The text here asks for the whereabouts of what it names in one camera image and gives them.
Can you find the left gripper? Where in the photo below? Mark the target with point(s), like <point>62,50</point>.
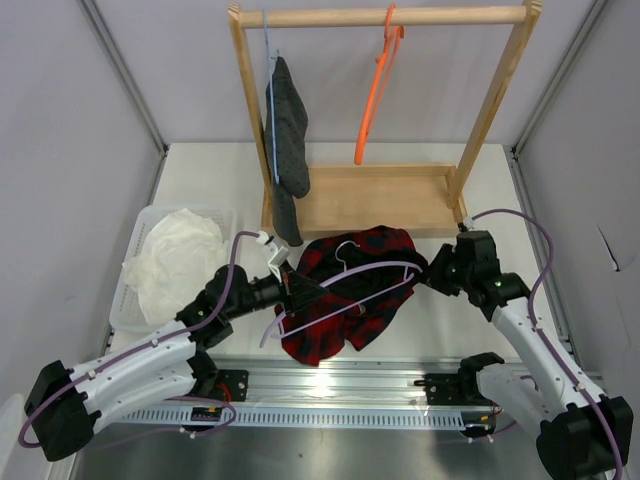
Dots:
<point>297,291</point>

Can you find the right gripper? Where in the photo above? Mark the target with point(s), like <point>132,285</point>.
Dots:
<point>434,272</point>

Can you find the purple plastic hanger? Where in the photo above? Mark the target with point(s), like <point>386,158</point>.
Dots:
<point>350,290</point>

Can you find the red plaid skirt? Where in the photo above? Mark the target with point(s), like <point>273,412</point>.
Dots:
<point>350,310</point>

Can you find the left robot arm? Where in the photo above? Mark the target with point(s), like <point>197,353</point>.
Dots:
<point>68,406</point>

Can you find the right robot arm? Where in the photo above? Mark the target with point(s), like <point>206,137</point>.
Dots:
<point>579,431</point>

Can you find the orange plastic hanger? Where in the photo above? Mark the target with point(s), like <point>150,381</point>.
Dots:
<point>393,35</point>

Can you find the wooden clothes rack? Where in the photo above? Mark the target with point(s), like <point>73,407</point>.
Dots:
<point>424,198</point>

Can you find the white cloth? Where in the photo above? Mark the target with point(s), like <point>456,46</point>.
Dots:
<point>178,256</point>

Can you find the grey dotted garment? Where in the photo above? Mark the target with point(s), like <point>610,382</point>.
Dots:
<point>291,127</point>

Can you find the white plastic basket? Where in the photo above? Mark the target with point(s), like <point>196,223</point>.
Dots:
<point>125,314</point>

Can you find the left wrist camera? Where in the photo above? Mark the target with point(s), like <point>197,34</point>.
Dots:
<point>274,252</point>

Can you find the aluminium mounting rail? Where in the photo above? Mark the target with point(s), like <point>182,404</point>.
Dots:
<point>341,383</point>

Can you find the slotted cable duct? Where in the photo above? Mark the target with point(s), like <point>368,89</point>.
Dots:
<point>249,416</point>

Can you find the light blue wire hanger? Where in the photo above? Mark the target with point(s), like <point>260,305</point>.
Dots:
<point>271,64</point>

